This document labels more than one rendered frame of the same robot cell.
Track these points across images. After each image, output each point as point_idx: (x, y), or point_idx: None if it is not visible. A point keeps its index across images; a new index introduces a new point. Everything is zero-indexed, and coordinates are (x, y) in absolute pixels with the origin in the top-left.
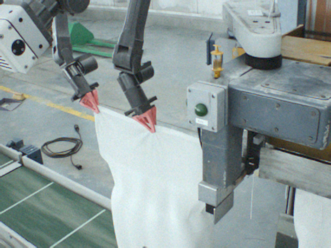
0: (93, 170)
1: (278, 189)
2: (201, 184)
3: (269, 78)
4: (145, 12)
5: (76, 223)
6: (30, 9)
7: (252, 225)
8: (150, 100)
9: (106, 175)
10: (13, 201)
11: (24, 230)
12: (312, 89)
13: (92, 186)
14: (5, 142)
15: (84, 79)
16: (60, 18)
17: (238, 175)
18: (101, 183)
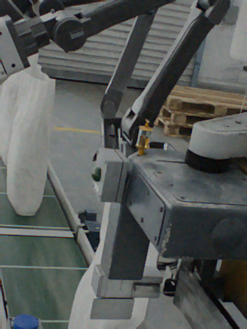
0: (168, 297)
1: None
2: (95, 266)
3: (175, 172)
4: (169, 84)
5: (68, 316)
6: (12, 28)
7: None
8: None
9: (178, 311)
10: (31, 263)
11: (13, 293)
12: (190, 192)
13: (151, 313)
14: (98, 219)
15: (116, 143)
16: (123, 69)
17: (135, 277)
18: (164, 316)
